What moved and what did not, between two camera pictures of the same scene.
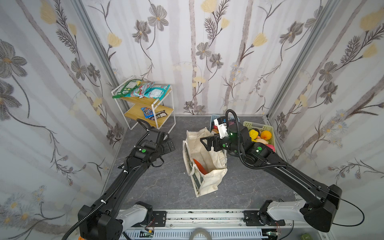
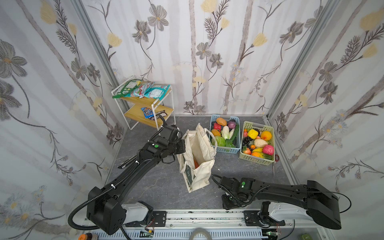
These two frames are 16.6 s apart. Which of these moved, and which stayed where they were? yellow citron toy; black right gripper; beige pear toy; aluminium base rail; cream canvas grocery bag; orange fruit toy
Moved: cream canvas grocery bag; black right gripper
Stayed: yellow citron toy; aluminium base rail; beige pear toy; orange fruit toy
